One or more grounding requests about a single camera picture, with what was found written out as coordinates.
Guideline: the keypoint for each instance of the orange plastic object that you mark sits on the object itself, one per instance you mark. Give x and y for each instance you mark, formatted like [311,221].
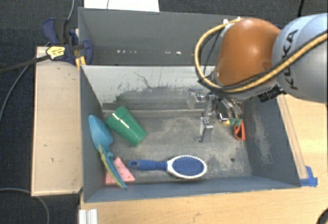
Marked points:
[241,132]

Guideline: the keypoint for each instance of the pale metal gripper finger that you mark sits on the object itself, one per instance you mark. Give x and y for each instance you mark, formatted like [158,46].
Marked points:
[206,130]
[200,95]

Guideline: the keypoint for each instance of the pink sponge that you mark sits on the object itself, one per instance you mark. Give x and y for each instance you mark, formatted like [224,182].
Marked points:
[125,175]

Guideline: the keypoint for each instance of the grey metal bin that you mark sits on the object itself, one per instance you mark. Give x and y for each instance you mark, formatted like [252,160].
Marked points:
[164,38]

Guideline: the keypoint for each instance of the blue and white hairbrush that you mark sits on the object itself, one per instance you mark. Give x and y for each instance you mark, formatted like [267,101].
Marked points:
[188,167]

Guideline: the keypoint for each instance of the pale wood board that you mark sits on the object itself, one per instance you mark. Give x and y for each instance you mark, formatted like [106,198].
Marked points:
[56,125]

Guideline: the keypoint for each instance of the black cylinder on white bracket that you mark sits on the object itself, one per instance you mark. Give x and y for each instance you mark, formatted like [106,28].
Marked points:
[268,94]

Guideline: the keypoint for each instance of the light blue toy shovel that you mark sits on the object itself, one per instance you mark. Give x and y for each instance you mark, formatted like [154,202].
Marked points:
[101,133]

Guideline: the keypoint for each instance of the green plastic cup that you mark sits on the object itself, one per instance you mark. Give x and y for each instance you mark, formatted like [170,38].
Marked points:
[125,125]

